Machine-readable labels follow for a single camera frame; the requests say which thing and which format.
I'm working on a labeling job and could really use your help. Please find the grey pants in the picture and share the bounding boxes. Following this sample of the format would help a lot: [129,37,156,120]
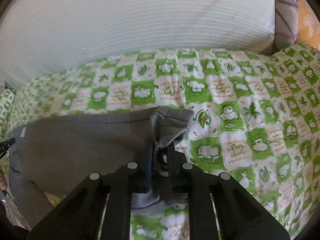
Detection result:
[8,106,194,227]

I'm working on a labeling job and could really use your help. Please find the green white patterned bedsheet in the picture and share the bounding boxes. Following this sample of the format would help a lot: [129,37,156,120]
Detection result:
[1,44,319,238]

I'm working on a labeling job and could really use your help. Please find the orange patterned cushion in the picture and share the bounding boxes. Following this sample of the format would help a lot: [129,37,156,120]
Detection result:
[297,0,320,50]

